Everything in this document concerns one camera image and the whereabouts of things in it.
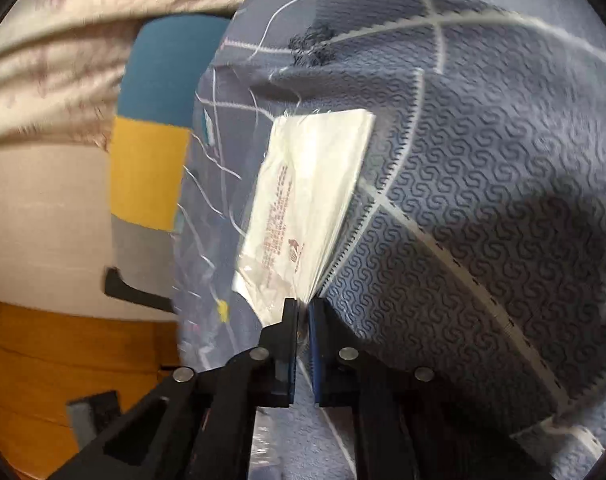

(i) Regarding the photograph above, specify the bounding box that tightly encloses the dark grey object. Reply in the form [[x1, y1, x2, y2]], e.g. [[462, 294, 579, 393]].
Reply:
[[66, 391, 121, 448]]

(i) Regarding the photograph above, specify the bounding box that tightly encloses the white plastic packet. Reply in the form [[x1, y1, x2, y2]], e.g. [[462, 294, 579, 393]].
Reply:
[[232, 109, 376, 331]]

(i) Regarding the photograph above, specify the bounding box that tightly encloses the ship print curtain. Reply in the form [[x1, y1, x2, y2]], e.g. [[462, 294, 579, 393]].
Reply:
[[0, 0, 269, 148]]

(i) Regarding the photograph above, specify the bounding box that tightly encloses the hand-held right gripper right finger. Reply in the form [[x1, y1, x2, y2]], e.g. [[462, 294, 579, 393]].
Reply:
[[308, 300, 554, 480]]

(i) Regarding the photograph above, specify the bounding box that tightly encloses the grey yellow blue chair back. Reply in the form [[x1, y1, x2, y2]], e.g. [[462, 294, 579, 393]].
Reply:
[[106, 14, 234, 296]]

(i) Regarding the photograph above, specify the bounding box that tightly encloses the wooden wardrobe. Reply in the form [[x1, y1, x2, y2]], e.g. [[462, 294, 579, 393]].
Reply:
[[0, 297, 184, 480]]

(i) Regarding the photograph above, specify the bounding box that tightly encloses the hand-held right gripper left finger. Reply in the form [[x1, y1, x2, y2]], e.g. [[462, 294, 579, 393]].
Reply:
[[48, 300, 299, 480]]

